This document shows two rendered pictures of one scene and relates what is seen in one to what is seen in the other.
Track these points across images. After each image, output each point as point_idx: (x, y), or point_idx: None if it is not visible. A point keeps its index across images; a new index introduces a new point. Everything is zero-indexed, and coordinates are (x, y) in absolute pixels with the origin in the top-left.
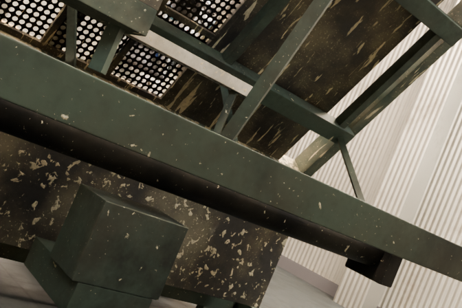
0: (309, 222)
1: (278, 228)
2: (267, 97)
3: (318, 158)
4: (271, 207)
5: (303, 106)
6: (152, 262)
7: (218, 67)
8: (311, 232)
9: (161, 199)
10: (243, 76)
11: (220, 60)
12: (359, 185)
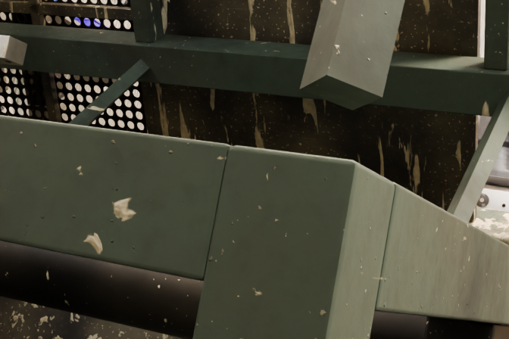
0: (116, 269)
1: (51, 299)
2: (252, 73)
3: None
4: (6, 249)
5: None
6: None
7: (127, 57)
8: (128, 293)
9: (116, 337)
10: (176, 52)
11: (122, 42)
12: (467, 182)
